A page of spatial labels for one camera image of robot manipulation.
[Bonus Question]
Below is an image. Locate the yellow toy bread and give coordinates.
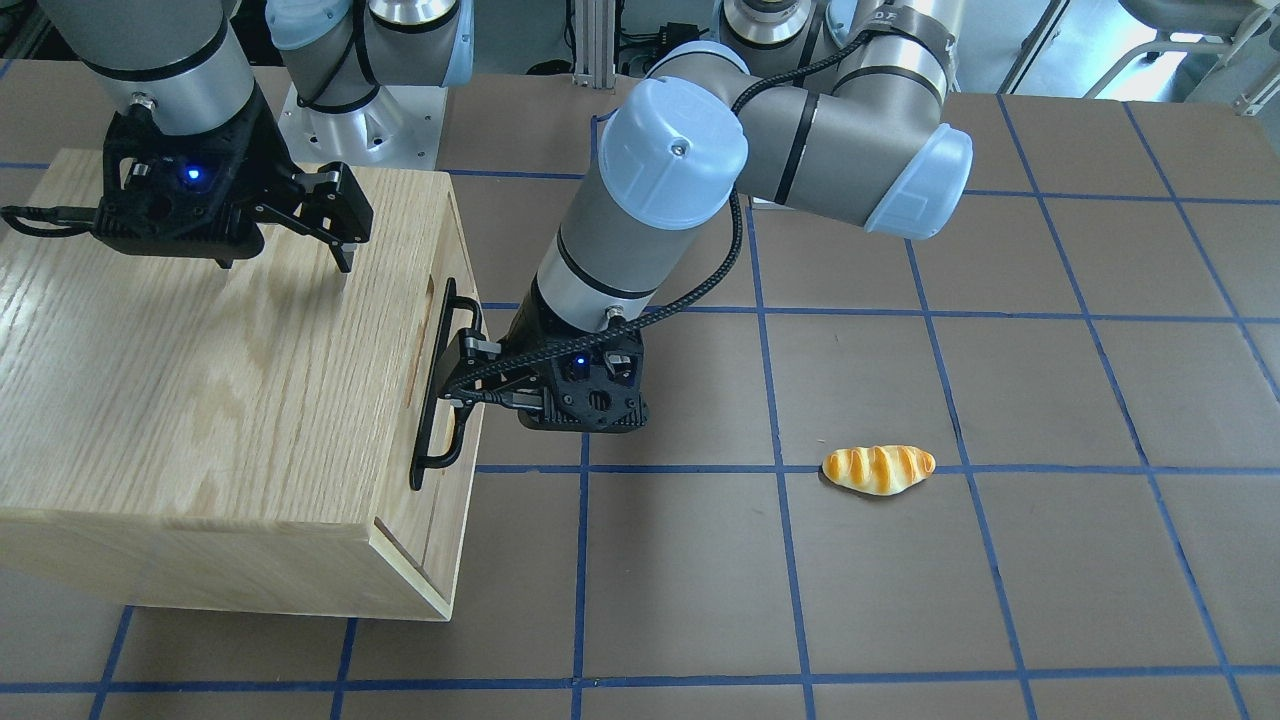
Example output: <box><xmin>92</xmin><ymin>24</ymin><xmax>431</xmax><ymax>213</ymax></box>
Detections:
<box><xmin>820</xmin><ymin>445</ymin><xmax>937</xmax><ymax>497</ymax></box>

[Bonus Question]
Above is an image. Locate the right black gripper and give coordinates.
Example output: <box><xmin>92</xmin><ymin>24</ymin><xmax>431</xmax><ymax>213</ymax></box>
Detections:
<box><xmin>91</xmin><ymin>100</ymin><xmax>375</xmax><ymax>273</ymax></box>

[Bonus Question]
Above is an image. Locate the wooden drawer cabinet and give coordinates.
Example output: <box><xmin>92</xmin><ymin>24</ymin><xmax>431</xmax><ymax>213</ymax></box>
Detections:
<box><xmin>1</xmin><ymin>167</ymin><xmax>483</xmax><ymax>621</ymax></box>

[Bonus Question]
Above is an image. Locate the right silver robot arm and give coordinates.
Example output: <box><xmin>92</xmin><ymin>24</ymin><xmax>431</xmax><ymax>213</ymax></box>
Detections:
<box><xmin>3</xmin><ymin>1</ymin><xmax>475</xmax><ymax>273</ymax></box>

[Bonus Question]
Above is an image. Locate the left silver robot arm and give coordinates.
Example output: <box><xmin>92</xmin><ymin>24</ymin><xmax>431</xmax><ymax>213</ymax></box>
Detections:
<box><xmin>430</xmin><ymin>1</ymin><xmax>973</xmax><ymax>433</ymax></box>

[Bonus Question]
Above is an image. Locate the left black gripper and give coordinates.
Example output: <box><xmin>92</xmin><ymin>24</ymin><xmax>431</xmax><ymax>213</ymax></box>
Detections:
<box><xmin>438</xmin><ymin>328</ymin><xmax>649</xmax><ymax>433</ymax></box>

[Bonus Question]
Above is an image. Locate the black upper drawer handle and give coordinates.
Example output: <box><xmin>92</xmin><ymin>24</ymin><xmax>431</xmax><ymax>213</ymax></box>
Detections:
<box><xmin>410</xmin><ymin>278</ymin><xmax>483</xmax><ymax>492</ymax></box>

